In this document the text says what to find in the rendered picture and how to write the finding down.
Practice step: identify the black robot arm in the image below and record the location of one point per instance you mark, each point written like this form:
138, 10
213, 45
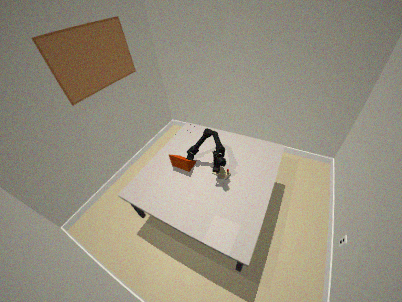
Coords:
219, 147

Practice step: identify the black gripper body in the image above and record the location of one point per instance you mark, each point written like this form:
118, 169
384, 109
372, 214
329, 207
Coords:
216, 168

